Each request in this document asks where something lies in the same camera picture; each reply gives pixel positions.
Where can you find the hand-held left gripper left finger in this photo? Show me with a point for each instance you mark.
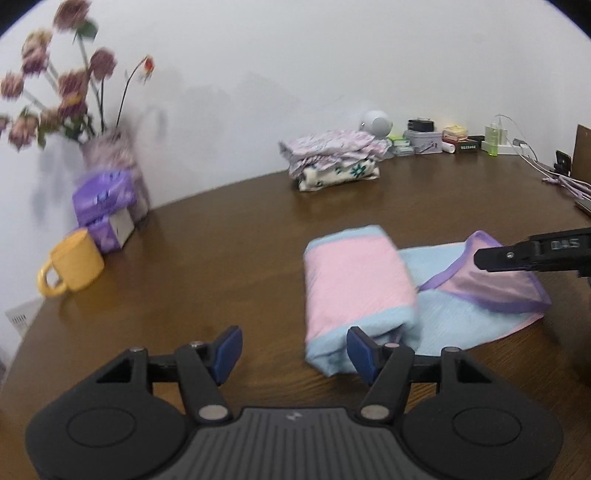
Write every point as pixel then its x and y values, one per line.
pixel 229 353

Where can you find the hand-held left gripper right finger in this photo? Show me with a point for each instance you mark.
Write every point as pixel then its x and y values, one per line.
pixel 360 355

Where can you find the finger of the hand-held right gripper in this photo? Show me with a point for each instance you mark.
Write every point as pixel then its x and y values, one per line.
pixel 505 256

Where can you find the pink blue mesh vest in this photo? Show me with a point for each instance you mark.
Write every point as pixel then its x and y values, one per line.
pixel 355 277

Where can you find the black phone stand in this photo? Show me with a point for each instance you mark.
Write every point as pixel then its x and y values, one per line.
pixel 563 161

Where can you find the brown board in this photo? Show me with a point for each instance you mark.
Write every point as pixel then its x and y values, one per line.
pixel 582 152

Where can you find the white power strip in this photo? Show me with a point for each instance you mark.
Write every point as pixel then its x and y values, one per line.
pixel 512 148

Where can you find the black box with label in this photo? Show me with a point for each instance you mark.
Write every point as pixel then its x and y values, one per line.
pixel 467 147

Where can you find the white charger plug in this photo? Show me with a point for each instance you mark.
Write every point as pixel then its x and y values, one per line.
pixel 504 134

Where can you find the small white tube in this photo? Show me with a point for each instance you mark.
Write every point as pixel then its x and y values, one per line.
pixel 448 147

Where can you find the flat red box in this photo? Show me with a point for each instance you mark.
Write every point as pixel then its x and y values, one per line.
pixel 450 140

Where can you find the silver tin box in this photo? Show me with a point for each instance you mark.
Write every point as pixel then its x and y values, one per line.
pixel 425 142

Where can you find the small white green box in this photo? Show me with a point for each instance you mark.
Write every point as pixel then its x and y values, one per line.
pixel 402 148

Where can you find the black charger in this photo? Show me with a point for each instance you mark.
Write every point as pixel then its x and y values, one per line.
pixel 421 125

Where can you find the small green white pack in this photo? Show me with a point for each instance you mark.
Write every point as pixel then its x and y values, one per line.
pixel 398 138

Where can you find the purple tissue pack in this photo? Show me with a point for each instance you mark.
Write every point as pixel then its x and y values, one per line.
pixel 104 196
pixel 108 233

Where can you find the yellow mug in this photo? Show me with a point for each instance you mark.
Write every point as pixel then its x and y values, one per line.
pixel 78 261

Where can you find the folded cream green-flower cloth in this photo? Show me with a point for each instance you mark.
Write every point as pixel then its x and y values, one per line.
pixel 341 175

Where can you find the white astronaut speaker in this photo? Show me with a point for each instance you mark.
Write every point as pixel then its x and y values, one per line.
pixel 378 122

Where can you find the folded lilac ruffled cloth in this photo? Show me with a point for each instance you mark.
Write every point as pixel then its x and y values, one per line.
pixel 314 161

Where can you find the dried rose bouquet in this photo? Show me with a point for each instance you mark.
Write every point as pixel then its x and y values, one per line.
pixel 74 83

